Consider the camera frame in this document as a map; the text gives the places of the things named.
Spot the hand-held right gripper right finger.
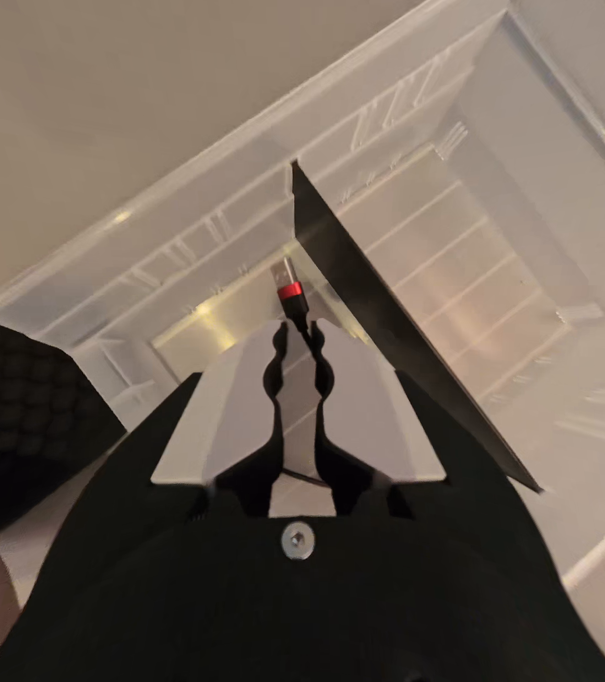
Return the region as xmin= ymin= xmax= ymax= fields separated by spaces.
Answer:
xmin=310 ymin=319 xmax=447 ymax=518

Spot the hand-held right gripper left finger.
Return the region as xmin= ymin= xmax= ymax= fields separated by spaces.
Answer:
xmin=151 ymin=320 xmax=288 ymax=518

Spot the red plug usb cable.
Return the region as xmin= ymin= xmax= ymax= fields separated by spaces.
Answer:
xmin=269 ymin=257 xmax=332 ymax=488

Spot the clear plastic box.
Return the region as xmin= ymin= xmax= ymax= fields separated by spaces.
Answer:
xmin=0 ymin=0 xmax=605 ymax=592

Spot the black divider plate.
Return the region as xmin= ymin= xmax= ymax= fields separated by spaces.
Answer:
xmin=290 ymin=159 xmax=544 ymax=493

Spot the black mesh armrest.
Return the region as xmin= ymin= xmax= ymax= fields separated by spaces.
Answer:
xmin=0 ymin=305 xmax=126 ymax=536

